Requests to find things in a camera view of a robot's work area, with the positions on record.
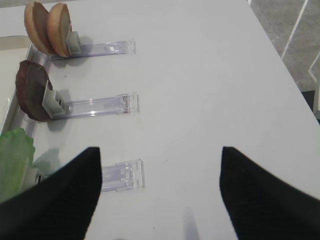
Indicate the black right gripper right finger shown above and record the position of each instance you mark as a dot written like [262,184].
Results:
[263,207]

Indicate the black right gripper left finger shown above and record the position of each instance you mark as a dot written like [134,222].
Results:
[60,207]

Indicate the standing green lettuce leaf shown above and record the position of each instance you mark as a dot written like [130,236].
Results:
[16,155]

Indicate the standing brown meat patty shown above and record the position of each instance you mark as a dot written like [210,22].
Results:
[31,92]

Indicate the spare bun half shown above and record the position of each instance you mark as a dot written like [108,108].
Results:
[35,22]

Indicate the clear lettuce holder rail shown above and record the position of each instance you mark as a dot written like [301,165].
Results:
[125,175]

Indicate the clear patty holder rail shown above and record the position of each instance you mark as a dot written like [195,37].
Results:
[58,109]

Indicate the clear bun holder rail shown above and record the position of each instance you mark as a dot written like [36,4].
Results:
[78,50]

